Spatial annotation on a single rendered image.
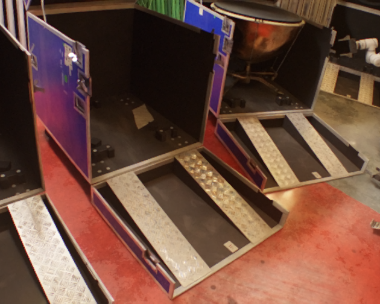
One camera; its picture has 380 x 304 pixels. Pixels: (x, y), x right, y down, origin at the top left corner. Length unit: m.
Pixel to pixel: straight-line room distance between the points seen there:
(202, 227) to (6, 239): 1.09
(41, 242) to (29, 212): 0.20
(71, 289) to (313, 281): 1.25
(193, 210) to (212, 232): 0.20
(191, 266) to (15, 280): 0.87
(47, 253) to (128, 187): 0.61
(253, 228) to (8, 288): 1.36
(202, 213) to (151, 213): 0.34
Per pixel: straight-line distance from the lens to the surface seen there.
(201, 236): 2.03
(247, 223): 2.15
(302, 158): 2.96
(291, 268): 2.05
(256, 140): 2.83
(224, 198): 2.21
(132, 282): 1.82
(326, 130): 3.36
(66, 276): 1.78
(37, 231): 1.91
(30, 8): 2.63
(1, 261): 1.96
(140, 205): 2.02
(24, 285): 1.85
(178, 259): 1.87
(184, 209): 2.17
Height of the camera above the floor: 1.48
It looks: 31 degrees down
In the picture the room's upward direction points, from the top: 8 degrees clockwise
